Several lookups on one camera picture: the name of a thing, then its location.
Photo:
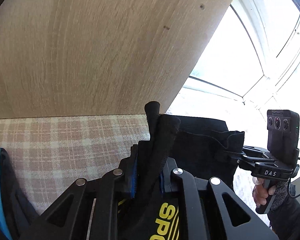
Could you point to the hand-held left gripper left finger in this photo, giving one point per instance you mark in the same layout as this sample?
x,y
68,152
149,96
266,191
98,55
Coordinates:
x,y
133,180

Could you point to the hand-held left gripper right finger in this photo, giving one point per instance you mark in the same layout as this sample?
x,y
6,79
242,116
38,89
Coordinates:
x,y
162,182

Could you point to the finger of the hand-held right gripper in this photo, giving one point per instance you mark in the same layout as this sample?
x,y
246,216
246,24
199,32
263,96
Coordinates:
x,y
255,151
247,161

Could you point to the black garment with yellow stripes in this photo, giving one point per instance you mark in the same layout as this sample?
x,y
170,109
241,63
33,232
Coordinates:
x,y
197,140

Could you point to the person's right forearm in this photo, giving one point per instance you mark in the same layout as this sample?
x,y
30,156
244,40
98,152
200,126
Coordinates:
x,y
290,217

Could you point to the person's right hand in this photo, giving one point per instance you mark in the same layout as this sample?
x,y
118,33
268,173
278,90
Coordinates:
x,y
280,192

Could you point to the pink plaid blanket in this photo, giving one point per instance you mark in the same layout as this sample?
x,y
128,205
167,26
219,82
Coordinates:
x,y
65,145

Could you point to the black folded garment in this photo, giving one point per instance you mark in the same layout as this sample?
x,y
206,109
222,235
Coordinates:
x,y
17,205

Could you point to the large light wooden board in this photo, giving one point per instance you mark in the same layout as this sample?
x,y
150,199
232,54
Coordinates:
x,y
90,55

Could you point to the white window frame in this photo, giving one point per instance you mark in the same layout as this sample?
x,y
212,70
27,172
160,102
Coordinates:
x,y
263,75

